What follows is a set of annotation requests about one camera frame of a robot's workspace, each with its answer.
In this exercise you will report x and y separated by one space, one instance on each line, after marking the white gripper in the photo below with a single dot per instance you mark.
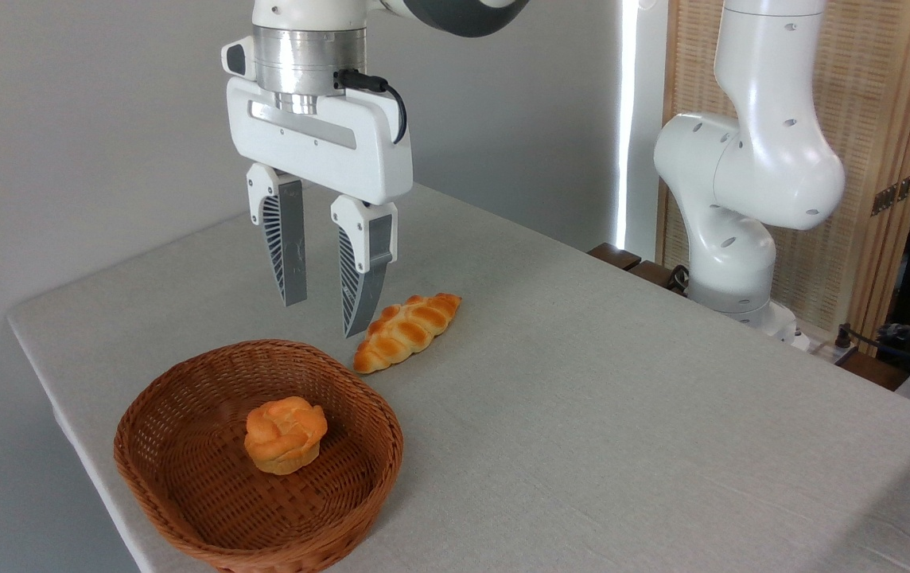
320 151

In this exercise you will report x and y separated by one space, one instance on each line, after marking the braided golden bread loaf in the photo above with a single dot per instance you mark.
407 328

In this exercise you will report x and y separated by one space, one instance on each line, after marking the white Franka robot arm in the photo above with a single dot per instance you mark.
773 159

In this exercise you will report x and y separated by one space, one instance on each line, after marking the round golden muffin bread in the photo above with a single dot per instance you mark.
284 434

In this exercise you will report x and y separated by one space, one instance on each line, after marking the brown wicker basket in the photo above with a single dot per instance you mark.
184 477

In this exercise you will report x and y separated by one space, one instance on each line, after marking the grey tablecloth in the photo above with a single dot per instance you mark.
622 414

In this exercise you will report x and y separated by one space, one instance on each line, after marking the black screen hinge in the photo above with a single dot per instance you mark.
896 191

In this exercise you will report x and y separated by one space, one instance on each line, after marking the dark wooden table frame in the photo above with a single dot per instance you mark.
622 259

